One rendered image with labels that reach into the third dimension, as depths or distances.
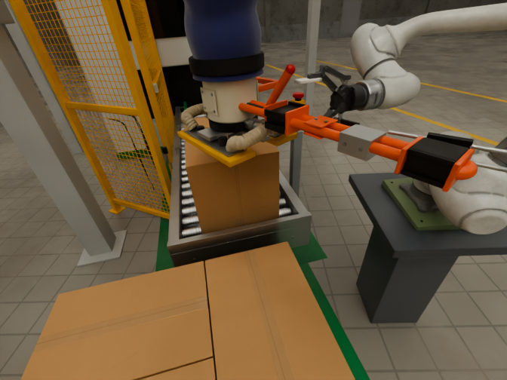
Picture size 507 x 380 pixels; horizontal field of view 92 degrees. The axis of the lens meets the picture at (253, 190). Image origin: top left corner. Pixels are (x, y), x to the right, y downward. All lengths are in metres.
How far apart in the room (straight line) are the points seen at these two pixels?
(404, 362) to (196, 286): 1.09
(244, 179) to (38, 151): 1.22
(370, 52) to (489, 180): 0.50
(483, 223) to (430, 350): 0.95
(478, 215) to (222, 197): 0.88
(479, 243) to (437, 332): 0.77
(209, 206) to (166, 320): 0.48
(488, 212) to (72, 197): 2.01
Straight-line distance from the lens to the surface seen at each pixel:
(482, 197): 0.91
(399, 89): 0.90
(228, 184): 1.10
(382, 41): 0.96
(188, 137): 0.91
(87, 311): 1.23
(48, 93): 4.09
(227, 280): 1.09
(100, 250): 2.24
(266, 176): 1.12
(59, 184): 1.93
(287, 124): 0.63
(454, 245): 1.10
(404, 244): 1.02
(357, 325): 1.66
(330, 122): 0.61
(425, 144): 0.52
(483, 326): 1.95
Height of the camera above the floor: 1.43
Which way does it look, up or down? 35 degrees down
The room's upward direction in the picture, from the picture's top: 4 degrees counter-clockwise
